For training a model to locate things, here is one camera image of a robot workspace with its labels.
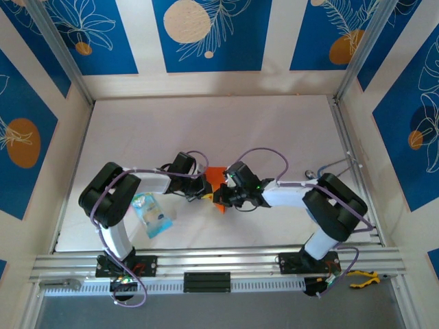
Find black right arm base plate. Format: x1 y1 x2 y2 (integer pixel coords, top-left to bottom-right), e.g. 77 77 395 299
278 252 340 275

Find small LED controller board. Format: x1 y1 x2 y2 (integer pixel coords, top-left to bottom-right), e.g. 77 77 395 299
303 276 340 298
109 276 138 292

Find orange paper sheet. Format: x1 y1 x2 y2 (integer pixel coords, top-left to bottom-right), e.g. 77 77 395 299
204 166 229 214

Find blue snack packet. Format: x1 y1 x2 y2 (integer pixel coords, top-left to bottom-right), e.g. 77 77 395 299
132 192 174 240

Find aluminium frame beam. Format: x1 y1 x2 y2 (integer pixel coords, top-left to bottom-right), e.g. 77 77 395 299
29 243 407 284

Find aluminium side rail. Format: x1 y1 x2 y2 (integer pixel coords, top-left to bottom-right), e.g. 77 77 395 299
327 95 385 246
51 102 94 254

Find white slotted cable duct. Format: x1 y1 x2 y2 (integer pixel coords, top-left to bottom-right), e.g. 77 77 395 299
43 276 306 297

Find black bracket block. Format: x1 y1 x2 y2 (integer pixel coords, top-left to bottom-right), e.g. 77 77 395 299
183 271 231 293

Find aluminium corner post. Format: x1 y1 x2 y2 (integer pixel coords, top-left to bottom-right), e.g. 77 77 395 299
334 0 401 100
25 0 95 106

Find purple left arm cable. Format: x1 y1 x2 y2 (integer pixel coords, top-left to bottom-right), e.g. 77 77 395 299
91 150 210 308

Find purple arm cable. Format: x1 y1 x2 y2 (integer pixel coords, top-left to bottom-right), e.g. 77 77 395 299
91 150 210 308
235 147 375 299

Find yellow handled pliers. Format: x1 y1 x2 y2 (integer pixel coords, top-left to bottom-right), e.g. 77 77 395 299
348 269 395 289

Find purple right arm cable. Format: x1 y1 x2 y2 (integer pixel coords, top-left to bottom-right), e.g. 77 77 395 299
235 147 375 299

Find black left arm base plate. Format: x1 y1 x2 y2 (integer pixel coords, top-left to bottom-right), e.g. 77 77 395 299
95 255 158 278

